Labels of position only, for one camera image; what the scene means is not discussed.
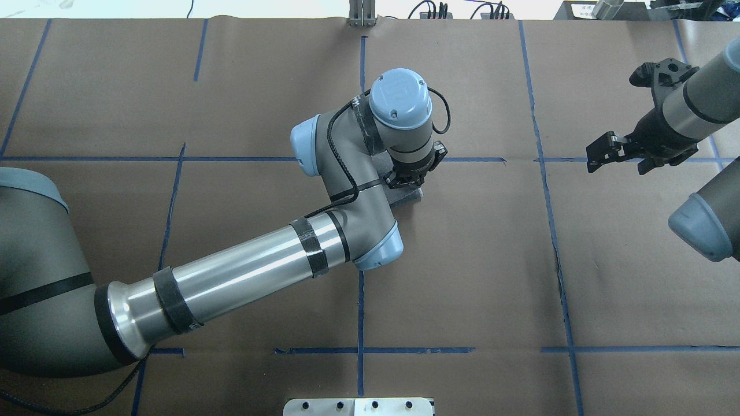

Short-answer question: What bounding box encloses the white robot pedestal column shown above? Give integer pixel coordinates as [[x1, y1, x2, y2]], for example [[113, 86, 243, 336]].
[[283, 397, 435, 415]]

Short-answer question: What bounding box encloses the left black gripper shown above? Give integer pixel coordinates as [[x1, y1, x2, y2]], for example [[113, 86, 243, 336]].
[[384, 140, 447, 189]]

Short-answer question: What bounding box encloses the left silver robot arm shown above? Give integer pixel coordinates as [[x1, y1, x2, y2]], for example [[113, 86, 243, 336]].
[[1, 68, 447, 377]]

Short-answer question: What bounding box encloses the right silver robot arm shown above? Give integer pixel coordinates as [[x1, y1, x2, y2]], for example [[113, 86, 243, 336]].
[[586, 39, 739, 262]]

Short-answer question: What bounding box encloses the pink towel with white edging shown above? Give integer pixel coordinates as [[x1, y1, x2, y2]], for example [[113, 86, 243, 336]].
[[372, 152, 423, 209]]

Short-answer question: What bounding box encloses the small metal cup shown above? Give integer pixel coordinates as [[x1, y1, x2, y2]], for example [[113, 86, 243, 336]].
[[590, 0, 625, 21]]

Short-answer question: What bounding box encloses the lower orange black connector box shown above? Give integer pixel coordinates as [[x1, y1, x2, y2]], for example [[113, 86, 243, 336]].
[[469, 1, 514, 20]]

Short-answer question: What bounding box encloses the orange black connector box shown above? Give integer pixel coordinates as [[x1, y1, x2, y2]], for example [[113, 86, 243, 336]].
[[469, 1, 514, 20], [407, 1, 454, 20]]

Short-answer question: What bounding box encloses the upper orange black connector box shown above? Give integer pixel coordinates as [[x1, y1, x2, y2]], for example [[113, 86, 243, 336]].
[[407, 1, 454, 20]]

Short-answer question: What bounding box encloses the black flat box under cup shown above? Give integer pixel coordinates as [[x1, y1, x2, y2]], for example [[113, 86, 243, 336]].
[[553, 1, 650, 21]]

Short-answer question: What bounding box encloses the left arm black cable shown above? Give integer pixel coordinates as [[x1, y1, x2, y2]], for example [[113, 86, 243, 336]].
[[0, 86, 451, 415]]

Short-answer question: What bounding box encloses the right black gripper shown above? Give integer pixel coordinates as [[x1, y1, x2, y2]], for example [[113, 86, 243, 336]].
[[586, 108, 700, 176]]

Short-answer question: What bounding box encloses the aluminium frame post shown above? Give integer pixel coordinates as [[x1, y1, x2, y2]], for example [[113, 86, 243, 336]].
[[348, 0, 378, 27]]

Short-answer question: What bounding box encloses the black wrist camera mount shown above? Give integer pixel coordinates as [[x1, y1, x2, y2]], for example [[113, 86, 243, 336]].
[[629, 58, 700, 107]]

